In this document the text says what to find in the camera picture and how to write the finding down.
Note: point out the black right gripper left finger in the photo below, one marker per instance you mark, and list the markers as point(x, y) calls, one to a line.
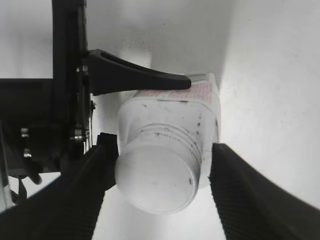
point(67, 208)

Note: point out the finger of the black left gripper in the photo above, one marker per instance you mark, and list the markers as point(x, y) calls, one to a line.
point(110, 74)

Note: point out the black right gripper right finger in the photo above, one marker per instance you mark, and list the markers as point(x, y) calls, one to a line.
point(251, 207)

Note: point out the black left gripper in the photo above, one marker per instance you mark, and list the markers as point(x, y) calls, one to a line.
point(45, 84)

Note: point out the white round bottle cap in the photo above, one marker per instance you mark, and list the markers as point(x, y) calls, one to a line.
point(157, 179)

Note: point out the white yili changqing yogurt bottle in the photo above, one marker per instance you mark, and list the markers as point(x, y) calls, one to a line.
point(193, 115)

